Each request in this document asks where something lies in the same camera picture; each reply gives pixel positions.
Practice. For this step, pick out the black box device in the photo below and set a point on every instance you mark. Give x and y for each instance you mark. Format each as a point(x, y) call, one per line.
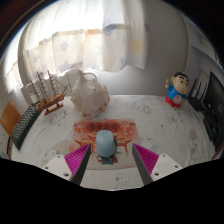
point(210, 128)

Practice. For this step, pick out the cartoon boy figurine clock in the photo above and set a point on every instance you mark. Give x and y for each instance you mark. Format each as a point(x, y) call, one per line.
point(176, 91)

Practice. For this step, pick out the black monitor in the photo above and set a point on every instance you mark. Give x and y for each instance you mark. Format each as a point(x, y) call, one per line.
point(216, 96)

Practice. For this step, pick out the white radiator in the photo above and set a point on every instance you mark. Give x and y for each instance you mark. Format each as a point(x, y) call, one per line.
point(71, 74)

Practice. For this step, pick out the large white conch shell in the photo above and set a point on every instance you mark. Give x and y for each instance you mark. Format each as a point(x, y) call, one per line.
point(90, 98)

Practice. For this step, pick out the black keyboard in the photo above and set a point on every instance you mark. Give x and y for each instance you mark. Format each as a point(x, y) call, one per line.
point(25, 125)

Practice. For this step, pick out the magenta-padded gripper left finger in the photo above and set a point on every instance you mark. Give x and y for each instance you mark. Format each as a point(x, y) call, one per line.
point(59, 165)

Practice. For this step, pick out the wooden model sailing ship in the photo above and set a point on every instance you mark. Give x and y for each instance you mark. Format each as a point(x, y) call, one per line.
point(50, 101)

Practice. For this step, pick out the black router with antennas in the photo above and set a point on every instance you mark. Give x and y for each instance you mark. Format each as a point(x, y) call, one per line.
point(197, 103)

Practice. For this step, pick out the red printed mouse pad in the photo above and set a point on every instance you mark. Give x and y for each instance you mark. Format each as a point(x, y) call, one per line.
point(126, 133)

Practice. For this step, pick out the white wall shelf unit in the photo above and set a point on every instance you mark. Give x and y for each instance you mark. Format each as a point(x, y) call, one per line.
point(206, 43)

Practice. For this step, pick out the white star-print curtain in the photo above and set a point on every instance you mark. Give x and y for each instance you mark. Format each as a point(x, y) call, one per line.
point(90, 36)

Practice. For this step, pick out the white printed tablecloth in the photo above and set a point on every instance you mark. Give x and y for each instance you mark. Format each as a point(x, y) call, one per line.
point(163, 133)

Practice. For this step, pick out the light blue computer mouse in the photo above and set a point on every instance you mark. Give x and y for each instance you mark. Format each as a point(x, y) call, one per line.
point(106, 144)

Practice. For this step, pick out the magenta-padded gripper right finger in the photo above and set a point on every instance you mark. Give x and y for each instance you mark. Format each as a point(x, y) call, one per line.
point(163, 164)

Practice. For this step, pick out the orange wooden chair back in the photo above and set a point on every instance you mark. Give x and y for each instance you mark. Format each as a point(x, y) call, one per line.
point(8, 118)

